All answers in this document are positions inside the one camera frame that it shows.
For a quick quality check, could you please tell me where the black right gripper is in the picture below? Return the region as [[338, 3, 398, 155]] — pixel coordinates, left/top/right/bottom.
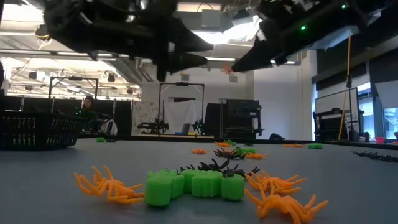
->
[[231, 0, 315, 72]]

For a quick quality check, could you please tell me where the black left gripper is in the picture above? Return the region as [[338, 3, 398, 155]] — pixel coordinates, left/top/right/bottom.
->
[[118, 12, 215, 82]]

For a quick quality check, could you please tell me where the white hanging cloth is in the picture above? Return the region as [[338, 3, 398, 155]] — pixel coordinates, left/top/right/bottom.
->
[[164, 100, 200, 133]]

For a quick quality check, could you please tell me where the black equipment rack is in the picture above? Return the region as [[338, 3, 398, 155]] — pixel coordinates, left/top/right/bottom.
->
[[205, 98, 264, 139]]

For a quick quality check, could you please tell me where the person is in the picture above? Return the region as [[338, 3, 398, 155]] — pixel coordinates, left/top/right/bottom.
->
[[74, 95, 108, 134]]

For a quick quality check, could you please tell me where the black plastic mesh basket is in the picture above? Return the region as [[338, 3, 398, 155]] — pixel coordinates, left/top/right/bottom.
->
[[0, 111, 85, 152]]

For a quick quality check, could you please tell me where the black gantry frame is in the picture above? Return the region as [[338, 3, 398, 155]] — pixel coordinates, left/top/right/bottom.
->
[[158, 82, 205, 134]]

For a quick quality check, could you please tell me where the grey ceiling air duct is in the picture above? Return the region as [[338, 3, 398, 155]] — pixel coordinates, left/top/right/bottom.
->
[[310, 26, 361, 50]]

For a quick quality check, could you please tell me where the yellow hanging cord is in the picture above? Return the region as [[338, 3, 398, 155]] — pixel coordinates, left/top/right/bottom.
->
[[338, 35, 351, 141]]

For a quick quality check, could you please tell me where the black table frame rail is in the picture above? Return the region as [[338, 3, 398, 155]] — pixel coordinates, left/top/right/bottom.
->
[[77, 133, 398, 151]]

